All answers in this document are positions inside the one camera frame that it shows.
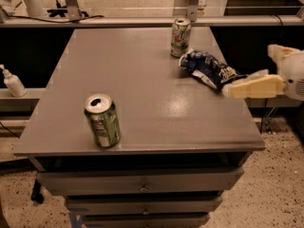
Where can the green soda can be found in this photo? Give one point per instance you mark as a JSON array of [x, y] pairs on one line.
[[102, 117]]

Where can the black caster wheel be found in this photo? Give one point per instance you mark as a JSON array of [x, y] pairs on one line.
[[36, 193]]

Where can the black office chair base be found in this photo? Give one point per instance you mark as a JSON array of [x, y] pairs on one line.
[[65, 8]]

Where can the middle grey drawer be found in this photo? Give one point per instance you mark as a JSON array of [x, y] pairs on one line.
[[144, 206]]

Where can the bottom grey drawer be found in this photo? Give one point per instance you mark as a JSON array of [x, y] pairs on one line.
[[189, 220]]

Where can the top grey drawer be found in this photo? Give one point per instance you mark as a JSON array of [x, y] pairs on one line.
[[140, 181]]

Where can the white pump bottle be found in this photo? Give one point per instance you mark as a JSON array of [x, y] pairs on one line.
[[13, 83]]

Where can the grey drawer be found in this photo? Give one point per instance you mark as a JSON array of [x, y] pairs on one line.
[[144, 206], [140, 181], [189, 220]]

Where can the white 7up can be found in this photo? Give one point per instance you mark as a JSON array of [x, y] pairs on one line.
[[181, 30]]

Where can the blue chip bag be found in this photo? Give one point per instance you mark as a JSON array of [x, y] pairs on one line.
[[208, 68]]

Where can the grey metal post right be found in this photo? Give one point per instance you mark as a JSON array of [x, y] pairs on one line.
[[192, 9]]

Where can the grey metal post left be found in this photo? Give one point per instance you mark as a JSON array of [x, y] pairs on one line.
[[73, 10]]

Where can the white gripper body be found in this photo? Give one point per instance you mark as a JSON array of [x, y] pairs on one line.
[[294, 75]]

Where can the grey metal rail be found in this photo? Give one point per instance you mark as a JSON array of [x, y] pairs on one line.
[[153, 22]]

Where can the grey metal post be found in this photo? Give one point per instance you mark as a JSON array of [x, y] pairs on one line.
[[73, 10], [192, 9]]

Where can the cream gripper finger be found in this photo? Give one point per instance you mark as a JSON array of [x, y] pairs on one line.
[[259, 85], [277, 52]]

